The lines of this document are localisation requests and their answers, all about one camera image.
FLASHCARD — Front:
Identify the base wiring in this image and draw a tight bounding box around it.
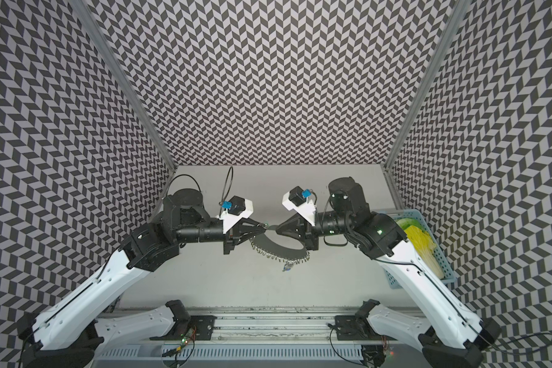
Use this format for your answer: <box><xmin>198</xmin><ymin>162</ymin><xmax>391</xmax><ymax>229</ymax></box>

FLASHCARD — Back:
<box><xmin>327</xmin><ymin>321</ymin><xmax>397</xmax><ymax>368</ymax></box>
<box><xmin>162</xmin><ymin>327</ymin><xmax>199</xmax><ymax>368</ymax></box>

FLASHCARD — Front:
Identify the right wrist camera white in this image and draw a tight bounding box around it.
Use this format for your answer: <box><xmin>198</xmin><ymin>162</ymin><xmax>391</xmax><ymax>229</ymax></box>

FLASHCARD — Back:
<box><xmin>282</xmin><ymin>186</ymin><xmax>317</xmax><ymax>226</ymax></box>

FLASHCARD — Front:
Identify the left base wiring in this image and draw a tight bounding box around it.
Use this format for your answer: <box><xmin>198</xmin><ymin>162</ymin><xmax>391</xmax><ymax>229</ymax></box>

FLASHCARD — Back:
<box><xmin>162</xmin><ymin>327</ymin><xmax>199</xmax><ymax>368</ymax></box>

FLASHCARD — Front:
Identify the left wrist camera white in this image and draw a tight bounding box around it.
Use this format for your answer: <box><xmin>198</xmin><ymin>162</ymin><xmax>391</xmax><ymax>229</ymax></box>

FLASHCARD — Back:
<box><xmin>219</xmin><ymin>196</ymin><xmax>254</xmax><ymax>234</ymax></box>

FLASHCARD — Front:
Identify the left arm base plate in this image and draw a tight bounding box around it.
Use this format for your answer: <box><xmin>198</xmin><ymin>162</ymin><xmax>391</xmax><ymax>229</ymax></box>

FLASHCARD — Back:
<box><xmin>150</xmin><ymin>315</ymin><xmax>216</xmax><ymax>341</ymax></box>

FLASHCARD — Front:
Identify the light blue plastic basket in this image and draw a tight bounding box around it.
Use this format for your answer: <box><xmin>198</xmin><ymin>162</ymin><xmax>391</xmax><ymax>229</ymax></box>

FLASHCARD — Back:
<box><xmin>386</xmin><ymin>209</ymin><xmax>457</xmax><ymax>284</ymax></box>

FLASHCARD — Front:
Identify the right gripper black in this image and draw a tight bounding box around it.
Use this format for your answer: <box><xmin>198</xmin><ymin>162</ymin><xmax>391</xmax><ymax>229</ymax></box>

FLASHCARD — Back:
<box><xmin>277</xmin><ymin>209</ymin><xmax>354</xmax><ymax>249</ymax></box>

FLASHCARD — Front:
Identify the yellow green plastic bag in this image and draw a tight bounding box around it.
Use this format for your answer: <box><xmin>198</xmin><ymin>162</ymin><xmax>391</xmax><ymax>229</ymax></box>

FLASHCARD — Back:
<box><xmin>397</xmin><ymin>218</ymin><xmax>445</xmax><ymax>280</ymax></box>

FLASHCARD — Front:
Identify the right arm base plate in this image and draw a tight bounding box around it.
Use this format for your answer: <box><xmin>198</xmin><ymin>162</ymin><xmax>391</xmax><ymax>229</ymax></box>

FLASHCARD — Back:
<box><xmin>328</xmin><ymin>315</ymin><xmax>395</xmax><ymax>341</ymax></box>

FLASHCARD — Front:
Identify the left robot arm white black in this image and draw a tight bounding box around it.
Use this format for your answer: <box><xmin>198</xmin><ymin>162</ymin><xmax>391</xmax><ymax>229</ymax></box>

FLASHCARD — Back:
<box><xmin>17</xmin><ymin>189</ymin><xmax>266</xmax><ymax>367</ymax></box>

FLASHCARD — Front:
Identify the right base wiring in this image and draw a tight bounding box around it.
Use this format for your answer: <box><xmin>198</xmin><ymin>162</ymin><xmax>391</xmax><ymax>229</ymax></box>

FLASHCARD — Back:
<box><xmin>327</xmin><ymin>321</ymin><xmax>397</xmax><ymax>368</ymax></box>

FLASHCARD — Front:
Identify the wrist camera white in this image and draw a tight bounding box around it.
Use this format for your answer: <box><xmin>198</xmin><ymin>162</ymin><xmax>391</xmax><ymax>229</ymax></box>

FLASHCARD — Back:
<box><xmin>282</xmin><ymin>186</ymin><xmax>317</xmax><ymax>226</ymax></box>
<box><xmin>219</xmin><ymin>196</ymin><xmax>254</xmax><ymax>234</ymax></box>

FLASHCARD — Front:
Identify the aluminium frame rail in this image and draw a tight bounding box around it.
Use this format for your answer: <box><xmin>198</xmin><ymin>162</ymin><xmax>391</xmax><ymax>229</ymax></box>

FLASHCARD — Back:
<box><xmin>92</xmin><ymin>305</ymin><xmax>432</xmax><ymax>367</ymax></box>

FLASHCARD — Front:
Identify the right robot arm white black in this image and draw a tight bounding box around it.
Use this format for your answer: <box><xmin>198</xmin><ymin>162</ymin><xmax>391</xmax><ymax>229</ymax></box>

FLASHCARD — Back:
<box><xmin>276</xmin><ymin>177</ymin><xmax>501</xmax><ymax>367</ymax></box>

